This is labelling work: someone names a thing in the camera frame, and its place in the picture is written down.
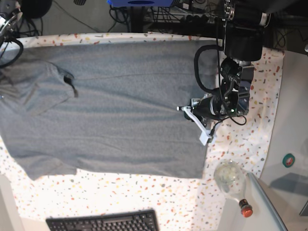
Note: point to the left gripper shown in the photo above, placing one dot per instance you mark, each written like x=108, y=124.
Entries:
x=210, y=111

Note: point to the grey t-shirt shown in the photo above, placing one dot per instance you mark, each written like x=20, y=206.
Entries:
x=108, y=108

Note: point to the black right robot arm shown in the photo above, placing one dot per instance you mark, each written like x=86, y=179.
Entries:
x=10, y=47

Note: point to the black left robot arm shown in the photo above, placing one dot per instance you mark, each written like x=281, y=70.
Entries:
x=242, y=44

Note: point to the clear bottle red cap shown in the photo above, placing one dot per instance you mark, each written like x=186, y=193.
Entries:
x=231, y=180

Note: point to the green tape roll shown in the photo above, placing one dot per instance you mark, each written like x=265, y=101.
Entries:
x=288, y=160

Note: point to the terrazzo pattern tablecloth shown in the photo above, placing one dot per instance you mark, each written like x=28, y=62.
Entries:
x=181, y=204

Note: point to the black keyboard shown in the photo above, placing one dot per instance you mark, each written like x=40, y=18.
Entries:
x=131, y=221

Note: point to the blue box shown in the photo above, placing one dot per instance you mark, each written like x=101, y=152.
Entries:
x=140, y=3

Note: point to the black round stand base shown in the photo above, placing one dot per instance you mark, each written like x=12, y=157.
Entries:
x=35, y=9

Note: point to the wire rack shelf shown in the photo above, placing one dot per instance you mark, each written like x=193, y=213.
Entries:
x=185, y=11

